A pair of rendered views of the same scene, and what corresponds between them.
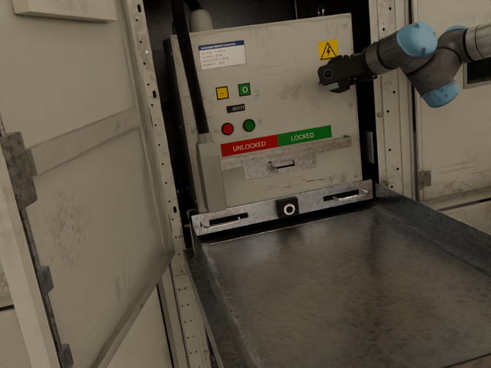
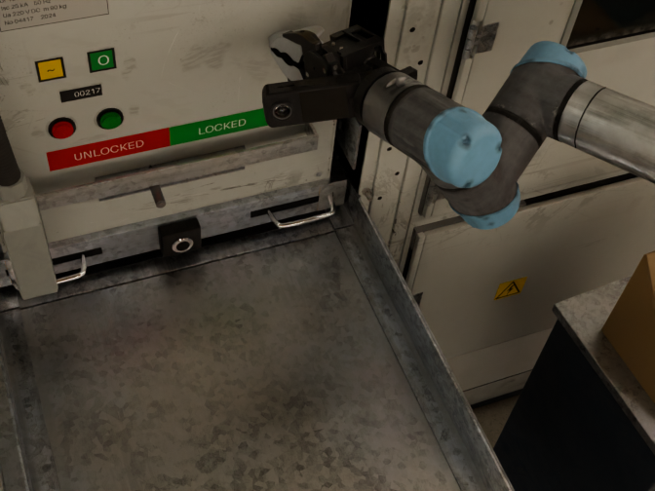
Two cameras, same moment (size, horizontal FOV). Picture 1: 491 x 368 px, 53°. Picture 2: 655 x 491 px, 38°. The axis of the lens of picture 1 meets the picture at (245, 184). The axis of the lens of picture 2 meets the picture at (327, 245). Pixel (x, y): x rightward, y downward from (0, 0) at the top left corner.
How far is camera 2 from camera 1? 0.79 m
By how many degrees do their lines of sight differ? 38
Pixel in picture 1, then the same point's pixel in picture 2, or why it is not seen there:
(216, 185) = (37, 264)
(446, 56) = (514, 149)
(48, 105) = not seen: outside the picture
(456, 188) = not seen: hidden behind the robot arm
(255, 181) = (119, 199)
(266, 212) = (137, 243)
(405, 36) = (439, 153)
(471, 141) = not seen: hidden behind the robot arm
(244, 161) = (96, 191)
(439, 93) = (480, 221)
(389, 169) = (382, 175)
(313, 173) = (236, 177)
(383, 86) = (402, 55)
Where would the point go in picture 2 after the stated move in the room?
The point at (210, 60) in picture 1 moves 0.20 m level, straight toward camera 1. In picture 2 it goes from (20, 12) to (19, 144)
